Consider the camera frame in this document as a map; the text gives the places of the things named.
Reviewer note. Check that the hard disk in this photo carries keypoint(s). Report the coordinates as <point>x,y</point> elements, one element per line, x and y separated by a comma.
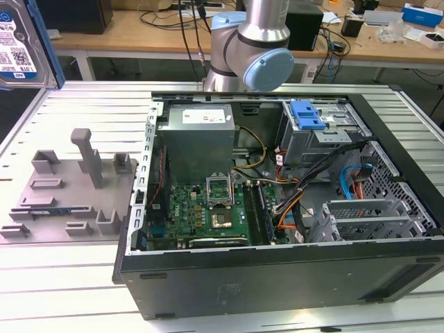
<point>21,41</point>

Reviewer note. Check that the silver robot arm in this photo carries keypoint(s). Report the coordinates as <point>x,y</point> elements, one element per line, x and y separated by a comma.
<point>249,41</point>

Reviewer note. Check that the grey disk bay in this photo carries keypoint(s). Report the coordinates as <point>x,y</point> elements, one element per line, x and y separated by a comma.
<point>364,208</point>

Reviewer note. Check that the grey power supply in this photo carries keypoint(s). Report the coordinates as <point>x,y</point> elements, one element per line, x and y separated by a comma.
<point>197,145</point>

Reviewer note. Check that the black RAM slot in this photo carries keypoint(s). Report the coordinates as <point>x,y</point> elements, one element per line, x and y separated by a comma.
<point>250,211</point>

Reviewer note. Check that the green motherboard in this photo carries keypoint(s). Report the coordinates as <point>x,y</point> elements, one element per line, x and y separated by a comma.
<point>187,208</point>

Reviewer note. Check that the CPU socket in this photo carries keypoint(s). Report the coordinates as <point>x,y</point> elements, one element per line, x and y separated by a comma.
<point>221,221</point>

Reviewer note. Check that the black case fan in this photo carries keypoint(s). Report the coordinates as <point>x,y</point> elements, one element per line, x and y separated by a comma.
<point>160,166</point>

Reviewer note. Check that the RAM stick in slot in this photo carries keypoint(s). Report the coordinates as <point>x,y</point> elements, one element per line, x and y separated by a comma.
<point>265,215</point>

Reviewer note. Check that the black graphics card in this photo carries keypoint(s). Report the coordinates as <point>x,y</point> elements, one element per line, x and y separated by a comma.
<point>218,241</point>

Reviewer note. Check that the metal drive cage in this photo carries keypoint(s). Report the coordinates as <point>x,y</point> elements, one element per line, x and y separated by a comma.
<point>312,145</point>

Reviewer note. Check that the blue drive latch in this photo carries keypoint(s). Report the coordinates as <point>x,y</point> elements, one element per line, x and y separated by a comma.
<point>305,116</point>

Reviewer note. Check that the white labelled tag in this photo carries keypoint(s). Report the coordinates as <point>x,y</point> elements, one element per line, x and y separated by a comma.
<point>309,73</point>

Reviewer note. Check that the black PC case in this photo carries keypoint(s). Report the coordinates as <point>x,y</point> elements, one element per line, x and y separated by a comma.
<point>277,288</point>

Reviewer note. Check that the grey parts rack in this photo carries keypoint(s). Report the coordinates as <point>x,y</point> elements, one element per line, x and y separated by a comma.
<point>69,194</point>

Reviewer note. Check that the black speaker box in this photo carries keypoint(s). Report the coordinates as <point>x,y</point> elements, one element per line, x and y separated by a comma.
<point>305,29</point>

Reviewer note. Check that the wooden desk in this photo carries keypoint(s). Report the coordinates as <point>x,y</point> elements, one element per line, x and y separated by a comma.
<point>121,38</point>

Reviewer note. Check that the RAM stick on rack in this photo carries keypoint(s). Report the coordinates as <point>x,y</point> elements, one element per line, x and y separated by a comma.
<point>45,212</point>

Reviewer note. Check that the small black device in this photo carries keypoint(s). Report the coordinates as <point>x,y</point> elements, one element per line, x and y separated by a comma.
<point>352,26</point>

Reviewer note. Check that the large black box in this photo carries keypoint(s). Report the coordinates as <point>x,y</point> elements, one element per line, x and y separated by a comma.
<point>79,17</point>

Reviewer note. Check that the clear plastic bag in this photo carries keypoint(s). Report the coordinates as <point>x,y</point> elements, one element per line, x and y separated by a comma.
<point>392,31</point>

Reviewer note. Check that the grey flat box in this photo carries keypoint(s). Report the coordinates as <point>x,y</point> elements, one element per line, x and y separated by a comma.
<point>381,16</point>

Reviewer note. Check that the white open box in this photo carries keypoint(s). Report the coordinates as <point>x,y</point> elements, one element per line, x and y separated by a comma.
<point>431,40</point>

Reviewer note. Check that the blue cardboard box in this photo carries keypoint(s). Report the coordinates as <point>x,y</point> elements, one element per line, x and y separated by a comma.
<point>423,15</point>

